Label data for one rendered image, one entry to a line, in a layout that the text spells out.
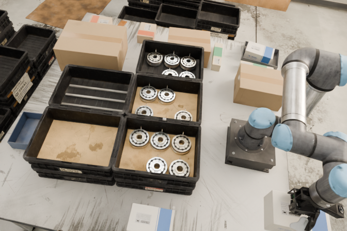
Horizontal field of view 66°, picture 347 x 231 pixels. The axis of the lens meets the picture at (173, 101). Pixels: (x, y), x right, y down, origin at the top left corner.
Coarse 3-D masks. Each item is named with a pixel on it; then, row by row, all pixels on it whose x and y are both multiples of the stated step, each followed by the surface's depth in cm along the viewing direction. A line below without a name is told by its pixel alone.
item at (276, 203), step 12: (276, 192) 98; (264, 204) 103; (276, 204) 95; (288, 204) 96; (264, 216) 101; (276, 216) 93; (288, 216) 93; (300, 216) 94; (324, 216) 94; (264, 228) 98; (276, 228) 95; (288, 228) 92; (312, 228) 92; (324, 228) 92
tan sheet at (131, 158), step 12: (180, 144) 141; (192, 144) 142; (132, 156) 135; (144, 156) 135; (156, 156) 136; (168, 156) 137; (180, 156) 137; (192, 156) 138; (132, 168) 131; (144, 168) 132; (156, 168) 132; (168, 168) 133; (192, 168) 134
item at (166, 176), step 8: (144, 120) 137; (152, 120) 137; (160, 120) 137; (200, 128) 136; (120, 136) 130; (200, 136) 134; (200, 144) 131; (112, 168) 120; (120, 168) 120; (152, 176) 121; (160, 176) 120; (168, 176) 120; (184, 176) 121
